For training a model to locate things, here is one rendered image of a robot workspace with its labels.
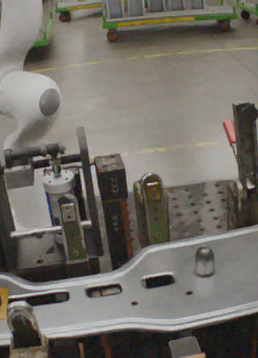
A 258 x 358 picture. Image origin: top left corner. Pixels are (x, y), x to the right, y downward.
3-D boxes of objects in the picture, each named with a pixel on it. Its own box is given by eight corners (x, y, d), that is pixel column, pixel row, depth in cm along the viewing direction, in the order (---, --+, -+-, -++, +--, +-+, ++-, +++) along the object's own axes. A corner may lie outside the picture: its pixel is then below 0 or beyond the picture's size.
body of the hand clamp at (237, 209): (232, 337, 112) (236, 196, 96) (224, 318, 118) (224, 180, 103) (258, 331, 112) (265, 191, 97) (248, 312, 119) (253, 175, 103)
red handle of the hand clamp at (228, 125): (241, 188, 96) (217, 118, 104) (239, 195, 97) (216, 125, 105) (262, 184, 96) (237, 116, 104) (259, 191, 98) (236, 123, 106)
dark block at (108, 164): (123, 344, 114) (97, 171, 96) (118, 324, 120) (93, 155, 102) (145, 340, 115) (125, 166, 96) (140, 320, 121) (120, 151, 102)
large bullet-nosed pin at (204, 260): (198, 286, 85) (196, 252, 82) (193, 275, 88) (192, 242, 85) (216, 282, 86) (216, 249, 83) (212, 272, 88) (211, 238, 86)
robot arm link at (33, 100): (29, 145, 147) (19, 62, 136) (77, 162, 136) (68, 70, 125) (-4, 162, 139) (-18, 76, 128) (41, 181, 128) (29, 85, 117)
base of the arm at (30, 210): (9, 204, 157) (0, 146, 148) (73, 200, 156) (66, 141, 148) (-2, 240, 140) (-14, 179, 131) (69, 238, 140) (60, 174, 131)
